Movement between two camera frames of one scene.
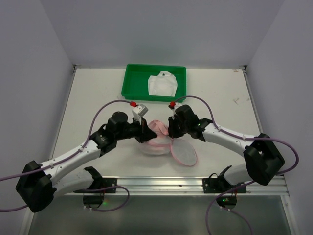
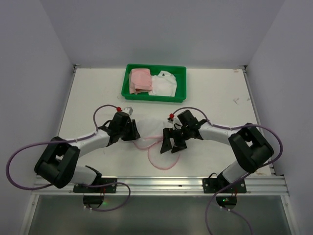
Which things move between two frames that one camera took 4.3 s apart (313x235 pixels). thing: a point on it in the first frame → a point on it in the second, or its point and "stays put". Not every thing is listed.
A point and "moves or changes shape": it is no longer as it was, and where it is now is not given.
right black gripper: x=172 y=128 → x=177 y=135
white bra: x=164 y=84 stays put
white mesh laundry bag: x=182 y=152 moves or changes shape
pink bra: x=159 y=127 → x=140 y=81
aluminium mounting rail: x=147 y=186 stays put
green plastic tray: x=135 y=82 stays put
